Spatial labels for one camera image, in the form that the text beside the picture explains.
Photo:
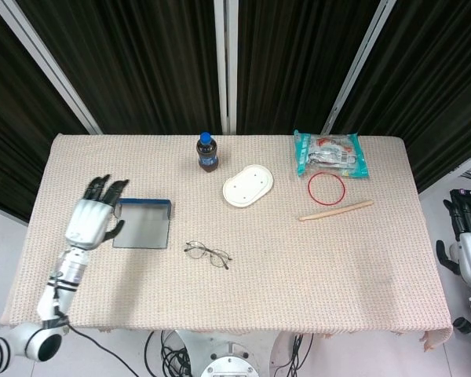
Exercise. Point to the wooden stick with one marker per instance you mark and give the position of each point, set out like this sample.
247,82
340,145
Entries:
333,212

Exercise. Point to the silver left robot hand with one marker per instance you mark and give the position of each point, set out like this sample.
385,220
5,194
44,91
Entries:
88,222

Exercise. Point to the white frame post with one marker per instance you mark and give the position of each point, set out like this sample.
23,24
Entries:
51,66
357,70
225,66

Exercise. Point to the cola bottle with blue cap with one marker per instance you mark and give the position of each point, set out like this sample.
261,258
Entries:
208,157

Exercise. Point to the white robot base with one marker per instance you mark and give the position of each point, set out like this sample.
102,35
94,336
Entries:
231,353

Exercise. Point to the beige waffle tablecloth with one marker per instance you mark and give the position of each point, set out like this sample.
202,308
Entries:
235,282

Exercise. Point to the black pleated curtain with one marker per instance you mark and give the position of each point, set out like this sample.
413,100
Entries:
141,59

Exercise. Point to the teal snack bag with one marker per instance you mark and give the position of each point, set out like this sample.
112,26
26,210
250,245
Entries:
329,155

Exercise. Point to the thin-rimmed eyeglasses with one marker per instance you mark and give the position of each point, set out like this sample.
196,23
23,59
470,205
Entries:
207,254

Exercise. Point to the blue glasses case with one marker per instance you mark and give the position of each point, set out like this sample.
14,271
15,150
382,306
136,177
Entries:
145,228

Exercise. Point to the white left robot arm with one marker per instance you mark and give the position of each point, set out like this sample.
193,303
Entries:
68,271

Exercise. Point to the white oval plastic tray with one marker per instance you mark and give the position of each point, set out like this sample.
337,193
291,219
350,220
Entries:
247,186

